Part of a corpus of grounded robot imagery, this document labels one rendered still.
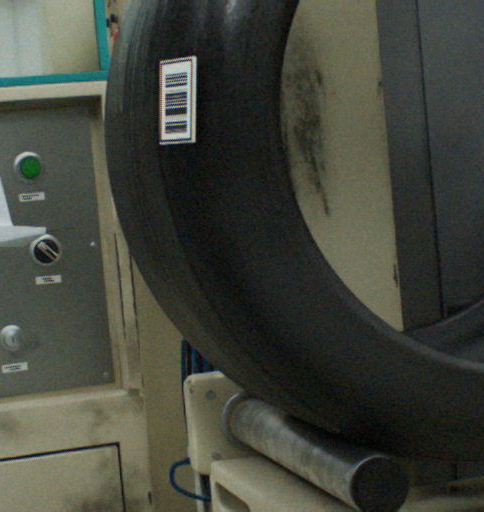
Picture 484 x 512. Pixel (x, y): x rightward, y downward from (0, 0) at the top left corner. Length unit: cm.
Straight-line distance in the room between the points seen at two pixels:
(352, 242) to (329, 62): 19
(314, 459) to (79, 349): 59
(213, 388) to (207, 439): 5
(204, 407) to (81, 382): 34
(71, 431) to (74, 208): 27
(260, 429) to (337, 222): 26
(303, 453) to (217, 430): 23
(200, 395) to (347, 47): 38
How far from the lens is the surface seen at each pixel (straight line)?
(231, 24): 95
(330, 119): 135
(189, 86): 93
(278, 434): 115
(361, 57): 137
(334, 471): 101
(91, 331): 160
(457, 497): 134
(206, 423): 129
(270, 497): 114
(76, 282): 159
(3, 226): 99
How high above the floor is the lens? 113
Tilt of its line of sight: 3 degrees down
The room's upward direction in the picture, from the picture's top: 5 degrees counter-clockwise
